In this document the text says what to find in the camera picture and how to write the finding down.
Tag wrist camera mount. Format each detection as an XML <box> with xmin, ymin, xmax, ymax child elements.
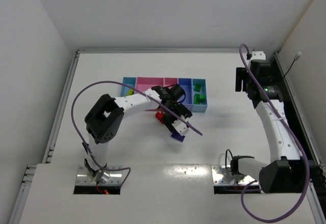
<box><xmin>172</xmin><ymin>120</ymin><xmax>189</xmax><ymax>136</ymax></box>
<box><xmin>249</xmin><ymin>51</ymin><xmax>266</xmax><ymax>63</ymax></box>

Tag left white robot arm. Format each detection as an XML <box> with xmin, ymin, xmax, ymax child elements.
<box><xmin>85</xmin><ymin>84</ymin><xmax>193</xmax><ymax>180</ymax></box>

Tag red lego brick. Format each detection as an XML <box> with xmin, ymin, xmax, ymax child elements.
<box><xmin>155</xmin><ymin>111</ymin><xmax>165</xmax><ymax>124</ymax></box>

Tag dark purple lego plate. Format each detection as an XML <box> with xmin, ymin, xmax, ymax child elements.
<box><xmin>171</xmin><ymin>131</ymin><xmax>185</xmax><ymax>143</ymax></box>

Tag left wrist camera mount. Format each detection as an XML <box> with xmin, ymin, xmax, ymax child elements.
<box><xmin>172</xmin><ymin>120</ymin><xmax>189</xmax><ymax>136</ymax></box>

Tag metal base plate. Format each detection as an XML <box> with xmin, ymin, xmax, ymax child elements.
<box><xmin>211</xmin><ymin>165</ymin><xmax>254</xmax><ymax>187</ymax></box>
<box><xmin>75</xmin><ymin>166</ymin><xmax>122</xmax><ymax>187</ymax></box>

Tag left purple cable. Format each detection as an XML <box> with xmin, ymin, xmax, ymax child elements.
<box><xmin>70</xmin><ymin>80</ymin><xmax>204</xmax><ymax>184</ymax></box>

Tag green square lego brick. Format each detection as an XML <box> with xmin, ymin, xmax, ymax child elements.
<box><xmin>199</xmin><ymin>95</ymin><xmax>206</xmax><ymax>103</ymax></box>

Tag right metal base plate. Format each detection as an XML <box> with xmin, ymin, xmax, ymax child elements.
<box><xmin>211</xmin><ymin>165</ymin><xmax>254</xmax><ymax>187</ymax></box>

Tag lime long lego brick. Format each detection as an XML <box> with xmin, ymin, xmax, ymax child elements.
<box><xmin>126</xmin><ymin>89</ymin><xmax>134</xmax><ymax>96</ymax></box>

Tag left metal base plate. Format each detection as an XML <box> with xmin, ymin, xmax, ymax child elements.
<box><xmin>75</xmin><ymin>166</ymin><xmax>122</xmax><ymax>187</ymax></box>

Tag black wall cable with plug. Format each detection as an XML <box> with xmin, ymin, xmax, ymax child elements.
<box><xmin>269</xmin><ymin>51</ymin><xmax>303</xmax><ymax>92</ymax></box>

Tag large pink bin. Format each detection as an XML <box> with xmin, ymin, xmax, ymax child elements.
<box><xmin>135</xmin><ymin>77</ymin><xmax>164</xmax><ymax>92</ymax></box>

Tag light blue bin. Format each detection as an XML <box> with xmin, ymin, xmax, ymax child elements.
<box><xmin>192</xmin><ymin>78</ymin><xmax>208</xmax><ymax>113</ymax></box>
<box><xmin>120</xmin><ymin>77</ymin><xmax>137</xmax><ymax>97</ymax></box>

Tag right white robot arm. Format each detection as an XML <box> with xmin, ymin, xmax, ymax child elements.
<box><xmin>230</xmin><ymin>60</ymin><xmax>307</xmax><ymax>193</ymax></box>

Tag right light blue bin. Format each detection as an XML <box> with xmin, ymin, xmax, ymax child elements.
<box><xmin>192</xmin><ymin>78</ymin><xmax>208</xmax><ymax>113</ymax></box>

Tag periwinkle blue bin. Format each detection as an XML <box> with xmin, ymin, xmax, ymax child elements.
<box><xmin>178</xmin><ymin>78</ymin><xmax>193</xmax><ymax>110</ymax></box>

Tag long green lego brick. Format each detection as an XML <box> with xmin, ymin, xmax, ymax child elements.
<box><xmin>194</xmin><ymin>94</ymin><xmax>200</xmax><ymax>104</ymax></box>

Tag small pink bin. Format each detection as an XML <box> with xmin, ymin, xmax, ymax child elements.
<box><xmin>164</xmin><ymin>77</ymin><xmax>178</xmax><ymax>87</ymax></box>

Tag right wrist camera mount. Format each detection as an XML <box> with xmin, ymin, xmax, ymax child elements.
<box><xmin>249</xmin><ymin>51</ymin><xmax>266</xmax><ymax>63</ymax></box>

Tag left light blue bin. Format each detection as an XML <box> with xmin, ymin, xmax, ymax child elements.
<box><xmin>120</xmin><ymin>77</ymin><xmax>137</xmax><ymax>97</ymax></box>

